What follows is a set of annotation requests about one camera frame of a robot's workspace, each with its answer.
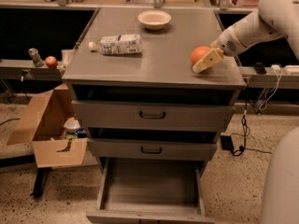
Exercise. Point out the white milk bottle lying down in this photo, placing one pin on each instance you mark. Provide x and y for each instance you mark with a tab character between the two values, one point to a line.
117	45

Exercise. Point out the small red apple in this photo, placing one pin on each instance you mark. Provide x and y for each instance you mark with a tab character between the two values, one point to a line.
51	62

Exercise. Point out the orange fruit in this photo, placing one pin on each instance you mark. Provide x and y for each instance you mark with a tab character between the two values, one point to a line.
198	54

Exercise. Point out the white bowl in box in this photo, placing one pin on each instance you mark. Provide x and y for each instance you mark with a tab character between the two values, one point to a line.
71	125

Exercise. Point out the top grey drawer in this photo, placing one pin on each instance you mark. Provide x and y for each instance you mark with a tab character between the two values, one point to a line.
146	116

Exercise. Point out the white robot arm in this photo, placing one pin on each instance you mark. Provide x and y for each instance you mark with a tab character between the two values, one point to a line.
272	19

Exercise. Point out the black device on shelf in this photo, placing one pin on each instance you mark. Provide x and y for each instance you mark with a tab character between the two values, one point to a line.
259	68

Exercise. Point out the bottom grey drawer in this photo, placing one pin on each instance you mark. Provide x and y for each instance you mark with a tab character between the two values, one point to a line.
134	191

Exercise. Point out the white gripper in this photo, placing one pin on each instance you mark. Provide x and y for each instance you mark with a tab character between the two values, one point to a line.
228	43

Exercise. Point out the middle grey drawer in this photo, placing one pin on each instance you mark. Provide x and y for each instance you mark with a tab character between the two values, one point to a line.
155	150

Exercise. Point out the black power adapter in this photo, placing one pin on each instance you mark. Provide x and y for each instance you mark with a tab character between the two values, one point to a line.
227	143

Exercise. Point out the white power strip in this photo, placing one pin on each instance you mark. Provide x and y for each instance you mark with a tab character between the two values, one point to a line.
286	70

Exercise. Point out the grey drawer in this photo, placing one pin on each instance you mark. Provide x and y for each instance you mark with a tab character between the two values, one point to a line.
134	191
155	150
146	116

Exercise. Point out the small grey figurine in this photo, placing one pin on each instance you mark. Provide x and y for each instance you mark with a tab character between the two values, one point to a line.
34	54

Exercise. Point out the grey drawer cabinet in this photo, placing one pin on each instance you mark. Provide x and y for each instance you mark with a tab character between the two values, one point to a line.
160	74

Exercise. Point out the cardboard box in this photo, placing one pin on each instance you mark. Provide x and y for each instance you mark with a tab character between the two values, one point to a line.
42	125

